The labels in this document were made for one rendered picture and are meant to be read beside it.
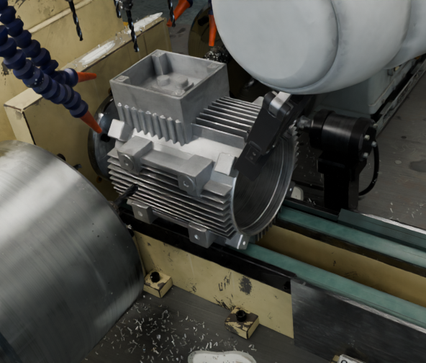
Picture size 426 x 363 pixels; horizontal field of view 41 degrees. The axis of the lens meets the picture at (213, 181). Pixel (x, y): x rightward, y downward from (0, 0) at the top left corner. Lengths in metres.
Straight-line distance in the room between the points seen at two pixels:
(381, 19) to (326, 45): 0.03
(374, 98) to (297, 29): 0.92
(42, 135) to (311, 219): 0.39
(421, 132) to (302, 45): 1.00
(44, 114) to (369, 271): 0.49
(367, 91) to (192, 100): 0.51
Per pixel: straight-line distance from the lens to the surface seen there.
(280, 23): 0.26
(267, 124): 0.56
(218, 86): 0.76
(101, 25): 1.01
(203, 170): 0.69
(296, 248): 0.87
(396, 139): 1.22
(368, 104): 1.17
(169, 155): 0.74
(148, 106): 0.75
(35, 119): 0.78
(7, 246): 0.56
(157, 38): 0.93
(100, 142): 0.86
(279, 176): 0.84
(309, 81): 0.27
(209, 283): 0.87
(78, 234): 0.58
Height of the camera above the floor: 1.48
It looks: 38 degrees down
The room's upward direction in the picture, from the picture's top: 9 degrees counter-clockwise
